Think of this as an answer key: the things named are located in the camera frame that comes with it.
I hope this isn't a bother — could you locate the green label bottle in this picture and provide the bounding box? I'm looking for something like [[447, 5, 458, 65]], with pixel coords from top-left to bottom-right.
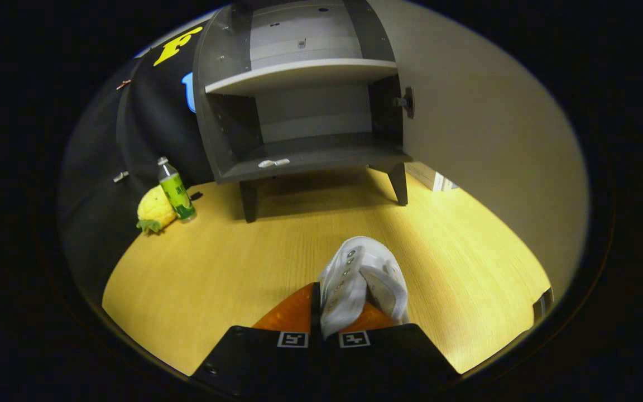
[[157, 156, 196, 221]]

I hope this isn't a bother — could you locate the white shoe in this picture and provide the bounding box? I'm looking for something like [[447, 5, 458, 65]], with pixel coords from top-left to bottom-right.
[[318, 236, 410, 339]]

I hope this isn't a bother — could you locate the black backdrop cloth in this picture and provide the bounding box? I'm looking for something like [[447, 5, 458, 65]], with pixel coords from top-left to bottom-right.
[[59, 25, 216, 302]]

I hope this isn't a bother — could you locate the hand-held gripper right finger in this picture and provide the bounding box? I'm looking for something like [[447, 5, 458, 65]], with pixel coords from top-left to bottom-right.
[[326, 304, 462, 394]]

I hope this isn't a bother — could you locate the beige shoe cabinet door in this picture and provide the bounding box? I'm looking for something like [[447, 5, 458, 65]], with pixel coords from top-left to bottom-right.
[[369, 0, 590, 302]]

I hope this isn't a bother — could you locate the grey shoe cabinet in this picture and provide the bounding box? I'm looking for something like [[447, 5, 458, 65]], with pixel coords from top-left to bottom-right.
[[193, 0, 411, 224]]

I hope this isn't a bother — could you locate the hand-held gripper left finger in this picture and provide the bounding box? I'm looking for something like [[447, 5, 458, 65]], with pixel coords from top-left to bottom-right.
[[190, 282, 327, 394]]

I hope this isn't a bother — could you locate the yellow plush toy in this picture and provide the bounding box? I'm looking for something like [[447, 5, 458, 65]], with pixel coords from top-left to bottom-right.
[[136, 185, 178, 235]]

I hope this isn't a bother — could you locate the beige cover book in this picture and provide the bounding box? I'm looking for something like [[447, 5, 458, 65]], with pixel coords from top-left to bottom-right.
[[405, 162, 446, 193]]

